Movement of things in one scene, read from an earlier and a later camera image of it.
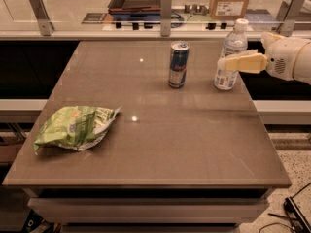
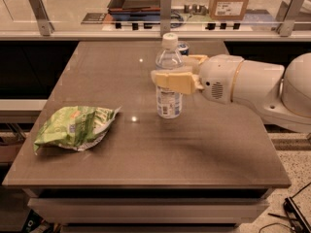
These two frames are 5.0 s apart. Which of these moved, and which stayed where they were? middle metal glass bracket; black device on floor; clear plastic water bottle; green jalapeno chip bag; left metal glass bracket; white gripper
Moved: white gripper; clear plastic water bottle
Stayed: left metal glass bracket; black device on floor; middle metal glass bracket; green jalapeno chip bag
